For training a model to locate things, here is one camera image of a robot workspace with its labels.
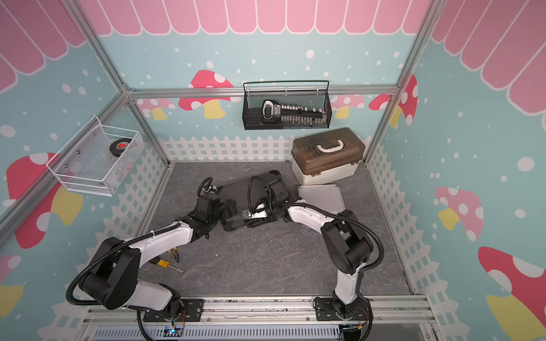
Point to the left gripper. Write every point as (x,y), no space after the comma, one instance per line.
(227,214)

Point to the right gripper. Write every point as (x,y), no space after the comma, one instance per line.
(266,219)

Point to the black plastic poker case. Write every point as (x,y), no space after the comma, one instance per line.
(238,191)

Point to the silver aluminium poker case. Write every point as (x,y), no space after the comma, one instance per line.
(327,197)

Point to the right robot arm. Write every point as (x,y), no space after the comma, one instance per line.
(352,247)

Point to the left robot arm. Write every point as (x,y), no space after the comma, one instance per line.
(111,279)

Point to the socket wrench set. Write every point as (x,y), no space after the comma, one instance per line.
(292,115)

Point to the brown lid storage box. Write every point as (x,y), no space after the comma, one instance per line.
(326,157)

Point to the green circuit board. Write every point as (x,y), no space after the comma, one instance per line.
(173,332)

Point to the yellow handled pliers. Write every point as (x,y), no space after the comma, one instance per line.
(174,254)

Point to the yellow handled screwdriver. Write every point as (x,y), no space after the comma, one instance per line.
(165,264)

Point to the black wire wall basket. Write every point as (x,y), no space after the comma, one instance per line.
(300,93)

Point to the white wire wall basket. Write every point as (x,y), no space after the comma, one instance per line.
(85,165)

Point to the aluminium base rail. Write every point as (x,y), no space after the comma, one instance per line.
(273,318)

